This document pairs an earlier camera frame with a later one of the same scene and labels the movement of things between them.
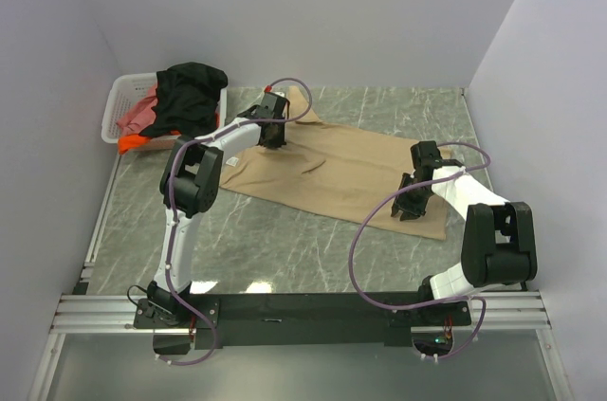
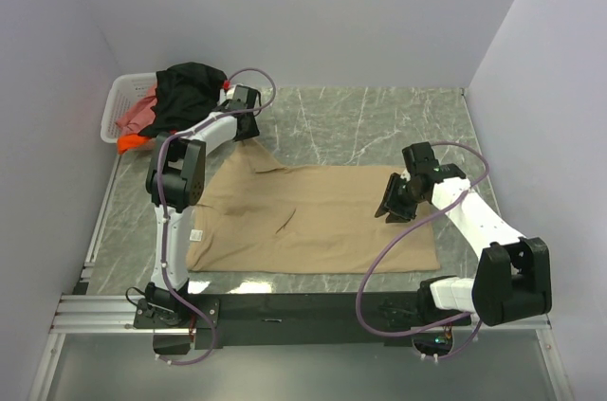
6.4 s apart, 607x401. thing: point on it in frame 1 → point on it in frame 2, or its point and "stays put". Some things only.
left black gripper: [278, 142] → [252, 132]
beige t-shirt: [340, 169] → [255, 215]
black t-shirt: [187, 98] stays put
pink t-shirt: [142, 115] stays put
